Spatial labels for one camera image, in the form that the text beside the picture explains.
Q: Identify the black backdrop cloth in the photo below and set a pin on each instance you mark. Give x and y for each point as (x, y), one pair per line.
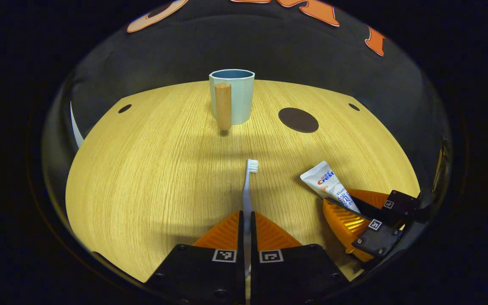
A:
(269, 46)

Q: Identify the white toothbrush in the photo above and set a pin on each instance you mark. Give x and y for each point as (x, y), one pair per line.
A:
(248, 190)

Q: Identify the white toothpaste tube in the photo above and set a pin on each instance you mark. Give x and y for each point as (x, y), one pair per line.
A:
(326, 182)

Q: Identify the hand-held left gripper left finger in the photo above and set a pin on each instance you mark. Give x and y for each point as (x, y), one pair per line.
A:
(240, 271)

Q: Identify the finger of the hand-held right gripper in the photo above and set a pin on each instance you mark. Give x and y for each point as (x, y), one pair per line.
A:
(375, 241)
(400, 205)

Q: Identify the dark brown round coaster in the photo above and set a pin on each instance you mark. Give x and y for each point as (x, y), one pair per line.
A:
(298, 120)

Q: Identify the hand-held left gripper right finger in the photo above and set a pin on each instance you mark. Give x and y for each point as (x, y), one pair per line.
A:
(254, 271)

